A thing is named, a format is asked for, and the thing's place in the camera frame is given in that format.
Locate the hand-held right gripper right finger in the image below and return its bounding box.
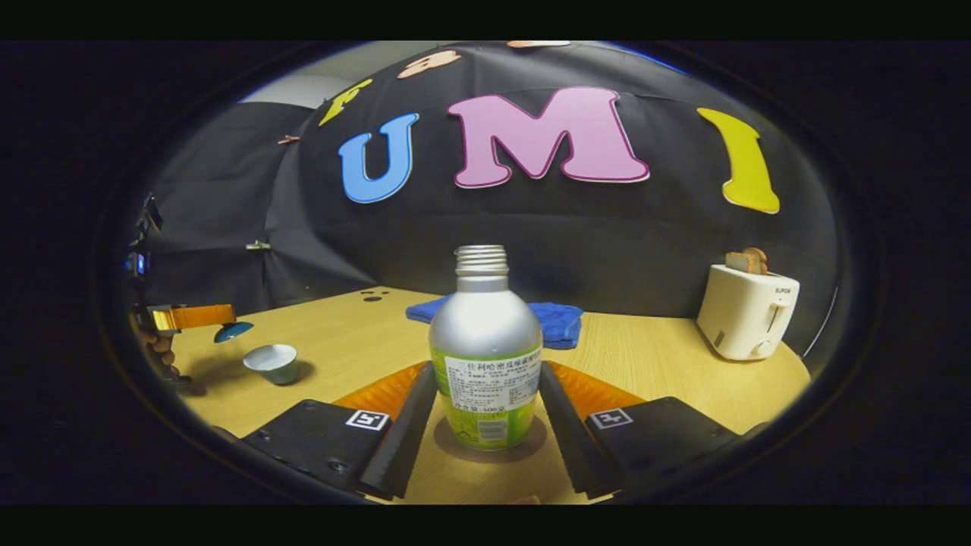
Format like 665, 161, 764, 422
539, 362, 748, 501

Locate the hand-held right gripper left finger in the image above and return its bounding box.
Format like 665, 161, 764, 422
243, 362, 438, 501

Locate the round brown coaster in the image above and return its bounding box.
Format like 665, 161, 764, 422
432, 413, 548, 465

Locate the teal ceramic teacup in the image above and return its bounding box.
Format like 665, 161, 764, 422
243, 344, 299, 385

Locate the silver water bottle green label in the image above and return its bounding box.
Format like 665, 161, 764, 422
429, 244, 544, 451

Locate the blue towel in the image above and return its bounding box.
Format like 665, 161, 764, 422
406, 294, 585, 350

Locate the white toaster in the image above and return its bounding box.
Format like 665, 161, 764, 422
696, 263, 801, 361

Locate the black backdrop cloth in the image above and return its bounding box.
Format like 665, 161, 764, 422
125, 42, 839, 357

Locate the bread slice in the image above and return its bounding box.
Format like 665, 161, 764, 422
725, 247, 768, 275

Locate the white power cable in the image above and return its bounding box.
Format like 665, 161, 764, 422
803, 284, 841, 357

